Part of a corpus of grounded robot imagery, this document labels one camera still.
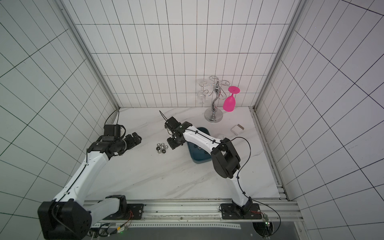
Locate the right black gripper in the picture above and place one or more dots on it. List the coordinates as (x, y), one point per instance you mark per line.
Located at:
(173, 141)

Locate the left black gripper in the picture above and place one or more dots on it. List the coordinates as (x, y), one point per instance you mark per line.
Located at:
(132, 143)

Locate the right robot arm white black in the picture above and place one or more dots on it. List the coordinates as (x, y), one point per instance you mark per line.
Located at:
(226, 162)

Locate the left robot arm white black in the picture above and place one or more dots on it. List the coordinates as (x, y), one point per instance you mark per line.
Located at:
(65, 217)

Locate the teal storage box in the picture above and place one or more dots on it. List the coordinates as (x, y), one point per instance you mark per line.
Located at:
(199, 151)

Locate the small white cube box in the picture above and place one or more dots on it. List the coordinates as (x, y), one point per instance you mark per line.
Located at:
(237, 129)

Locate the silver wine glass rack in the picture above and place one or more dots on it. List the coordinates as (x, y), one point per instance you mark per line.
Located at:
(213, 114)

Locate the clear round plastic container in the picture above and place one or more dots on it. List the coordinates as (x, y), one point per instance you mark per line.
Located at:
(220, 136)

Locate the clear hanging wine glass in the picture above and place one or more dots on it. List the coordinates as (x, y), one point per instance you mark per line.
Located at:
(202, 92)

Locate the pink plastic wine glass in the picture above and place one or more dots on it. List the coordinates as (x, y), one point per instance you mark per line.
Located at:
(230, 102)

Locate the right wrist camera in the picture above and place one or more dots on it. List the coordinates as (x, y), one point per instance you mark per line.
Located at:
(172, 124)

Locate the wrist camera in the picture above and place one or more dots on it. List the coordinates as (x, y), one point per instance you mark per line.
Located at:
(112, 131)
(172, 124)

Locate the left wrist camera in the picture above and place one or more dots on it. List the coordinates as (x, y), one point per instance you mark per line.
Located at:
(112, 131)

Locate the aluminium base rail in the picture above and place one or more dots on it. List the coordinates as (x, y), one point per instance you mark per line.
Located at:
(200, 213)

